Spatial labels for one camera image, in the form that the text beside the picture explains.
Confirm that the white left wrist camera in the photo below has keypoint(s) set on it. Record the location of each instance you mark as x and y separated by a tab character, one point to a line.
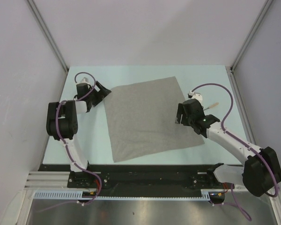
84	80

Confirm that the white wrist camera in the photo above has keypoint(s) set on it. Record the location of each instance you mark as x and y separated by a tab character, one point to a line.
84	80
194	95

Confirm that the white slotted cable duct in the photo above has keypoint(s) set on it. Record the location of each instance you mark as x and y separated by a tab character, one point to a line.
85	195

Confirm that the grey cloth napkin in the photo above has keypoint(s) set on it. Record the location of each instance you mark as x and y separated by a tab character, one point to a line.
141	119

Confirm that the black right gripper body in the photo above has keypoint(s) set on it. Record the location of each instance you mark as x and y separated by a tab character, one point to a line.
186	120

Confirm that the aluminium frame post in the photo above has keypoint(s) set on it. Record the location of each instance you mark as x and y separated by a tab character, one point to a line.
46	33
252	32

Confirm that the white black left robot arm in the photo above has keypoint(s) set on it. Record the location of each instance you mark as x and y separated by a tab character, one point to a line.
62	120

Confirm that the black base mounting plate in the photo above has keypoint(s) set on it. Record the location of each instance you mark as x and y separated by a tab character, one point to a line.
176	180

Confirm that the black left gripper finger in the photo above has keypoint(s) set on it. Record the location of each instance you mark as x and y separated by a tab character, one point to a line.
101	91
96	98

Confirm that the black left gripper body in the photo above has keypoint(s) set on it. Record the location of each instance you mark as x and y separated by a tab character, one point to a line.
90	97

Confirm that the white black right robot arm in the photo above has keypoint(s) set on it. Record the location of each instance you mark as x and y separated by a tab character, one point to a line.
260	169

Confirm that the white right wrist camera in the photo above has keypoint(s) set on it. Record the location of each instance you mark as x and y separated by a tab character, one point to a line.
194	95

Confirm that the aluminium rail left front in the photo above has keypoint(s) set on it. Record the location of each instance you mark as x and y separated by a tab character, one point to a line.
47	180

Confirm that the left aluminium frame post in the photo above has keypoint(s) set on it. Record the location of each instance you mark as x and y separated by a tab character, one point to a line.
46	33

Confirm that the wooden handled metal spoon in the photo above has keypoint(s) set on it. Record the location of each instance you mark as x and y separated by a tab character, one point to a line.
211	106

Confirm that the right aluminium frame post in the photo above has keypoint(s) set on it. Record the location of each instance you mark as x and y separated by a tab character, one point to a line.
252	32

